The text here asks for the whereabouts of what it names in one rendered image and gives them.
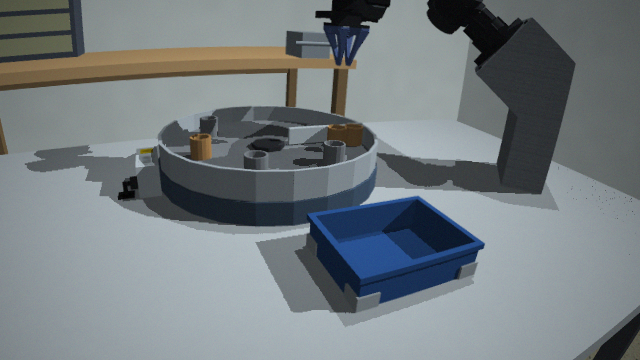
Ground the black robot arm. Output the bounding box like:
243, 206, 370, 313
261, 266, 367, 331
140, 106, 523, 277
332, 0, 524, 66

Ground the grey metal ring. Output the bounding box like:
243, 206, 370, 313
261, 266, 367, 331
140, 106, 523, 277
200, 116, 218, 138
244, 150, 269, 170
323, 140, 346, 166

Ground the blue crate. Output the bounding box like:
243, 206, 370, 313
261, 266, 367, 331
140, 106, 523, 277
306, 196, 485, 313

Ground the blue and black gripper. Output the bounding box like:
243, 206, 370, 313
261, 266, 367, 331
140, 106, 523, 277
315, 11, 378, 66

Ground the bronze bushing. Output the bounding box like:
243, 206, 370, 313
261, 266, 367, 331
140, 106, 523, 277
190, 134, 212, 160
327, 125, 347, 142
345, 124, 363, 147

